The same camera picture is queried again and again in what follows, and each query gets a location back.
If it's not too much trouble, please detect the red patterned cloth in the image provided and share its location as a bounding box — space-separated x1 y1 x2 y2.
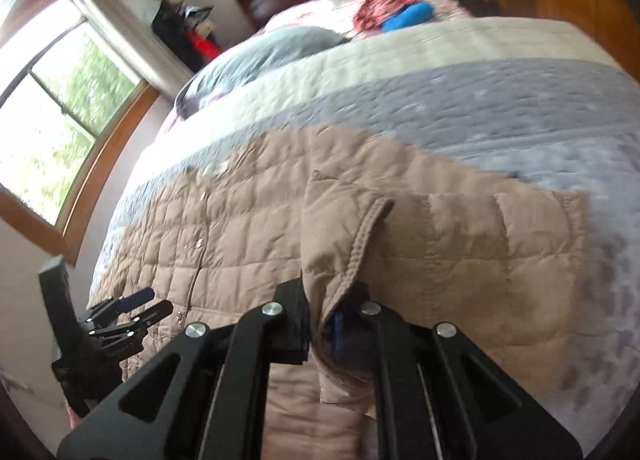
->
352 0 420 32

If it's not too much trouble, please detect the wooden framed side window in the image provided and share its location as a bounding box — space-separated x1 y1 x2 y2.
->
1 0 160 265

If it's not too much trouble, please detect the grey pillow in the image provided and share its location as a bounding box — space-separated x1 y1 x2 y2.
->
174 27 349 120

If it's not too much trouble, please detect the white window curtain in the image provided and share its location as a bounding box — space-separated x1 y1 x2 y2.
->
71 0 192 99

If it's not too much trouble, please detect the black and red bag pile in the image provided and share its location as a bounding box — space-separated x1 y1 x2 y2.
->
151 0 221 73

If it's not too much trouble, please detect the blue rolled cloth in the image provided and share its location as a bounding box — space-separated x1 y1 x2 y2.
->
381 1 435 32

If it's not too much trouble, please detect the beige quilted jacket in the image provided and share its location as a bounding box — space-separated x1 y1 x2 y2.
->
90 126 588 459

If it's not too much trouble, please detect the grey floral quilted bedspread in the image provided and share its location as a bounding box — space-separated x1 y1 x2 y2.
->
89 18 639 454

